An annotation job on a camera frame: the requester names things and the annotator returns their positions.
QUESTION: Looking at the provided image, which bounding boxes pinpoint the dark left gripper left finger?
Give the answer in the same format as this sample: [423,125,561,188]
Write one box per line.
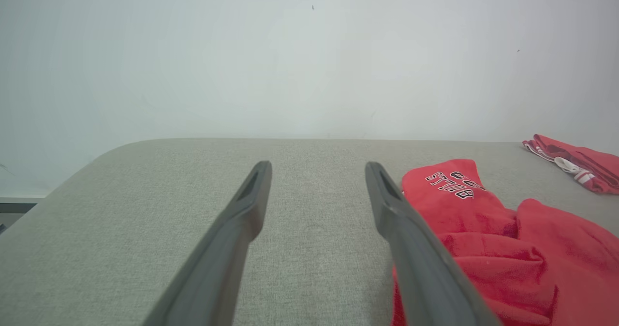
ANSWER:
[143,160,273,326]

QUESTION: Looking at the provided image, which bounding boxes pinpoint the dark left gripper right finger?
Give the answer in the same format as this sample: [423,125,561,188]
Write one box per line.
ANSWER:
[365,162,501,326]

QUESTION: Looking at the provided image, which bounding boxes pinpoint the red shorts with white panel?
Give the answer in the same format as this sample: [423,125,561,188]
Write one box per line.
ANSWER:
[391,159,619,326]

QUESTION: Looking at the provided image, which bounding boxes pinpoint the red basketball jersey number 23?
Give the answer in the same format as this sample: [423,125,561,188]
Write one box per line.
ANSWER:
[522,134,619,195]

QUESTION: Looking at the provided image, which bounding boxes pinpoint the black skirting board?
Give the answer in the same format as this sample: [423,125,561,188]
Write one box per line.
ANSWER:
[0,202,37,215]

